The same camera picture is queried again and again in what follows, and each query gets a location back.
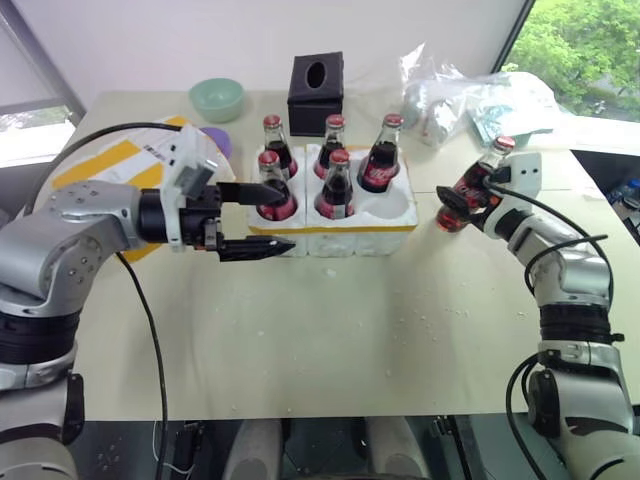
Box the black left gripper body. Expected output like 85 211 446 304
177 182 226 252

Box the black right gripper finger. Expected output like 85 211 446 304
435 185 484 218

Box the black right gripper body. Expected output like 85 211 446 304
468 183 505 230

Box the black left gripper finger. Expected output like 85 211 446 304
218 236 298 263
216 182 287 207

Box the glass cola bottle red cap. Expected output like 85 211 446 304
356 113 406 194
313 148 357 221
262 114 300 180
435 135 518 235
255 150 300 222
313 113 348 179

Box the white foam crate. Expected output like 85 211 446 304
246 143 418 260

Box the black tissue box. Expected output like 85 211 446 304
286 50 346 138

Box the purple round lid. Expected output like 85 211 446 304
198 126 235 160

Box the clear crumpled plastic bag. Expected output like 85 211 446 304
399 42 484 148

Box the mint green bowl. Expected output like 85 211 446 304
188 78 245 124

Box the plastic bag with teal packets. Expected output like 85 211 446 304
464 70 559 150

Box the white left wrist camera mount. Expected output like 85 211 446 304
158 124 225 251

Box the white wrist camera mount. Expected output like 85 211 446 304
158 124 225 251
492 151 544 202

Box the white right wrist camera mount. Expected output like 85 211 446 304
492 151 544 202

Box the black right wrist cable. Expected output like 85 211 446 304
483 172 626 347

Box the black hanging cable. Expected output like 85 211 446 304
114 251 170 480

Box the black window post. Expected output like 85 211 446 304
491 0 537 74

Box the black right shoulder cable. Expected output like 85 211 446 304
504 349 551 480

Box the grey window frame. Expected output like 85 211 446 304
0 0 89 127

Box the black bracket under table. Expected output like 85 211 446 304
173 421 202 472
430 415 457 451

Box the thin white wire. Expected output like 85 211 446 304
151 418 195 475

